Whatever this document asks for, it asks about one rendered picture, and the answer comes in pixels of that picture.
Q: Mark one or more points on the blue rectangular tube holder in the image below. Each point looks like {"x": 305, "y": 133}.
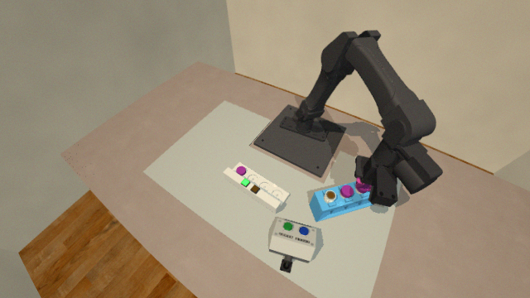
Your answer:
{"x": 321, "y": 210}

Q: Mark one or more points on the cream long bar with two dark lamps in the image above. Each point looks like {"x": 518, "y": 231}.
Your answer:
{"x": 258, "y": 187}

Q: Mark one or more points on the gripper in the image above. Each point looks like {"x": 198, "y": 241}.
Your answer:
{"x": 359, "y": 172}

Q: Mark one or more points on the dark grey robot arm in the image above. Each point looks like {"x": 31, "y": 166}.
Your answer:
{"x": 406, "y": 119}

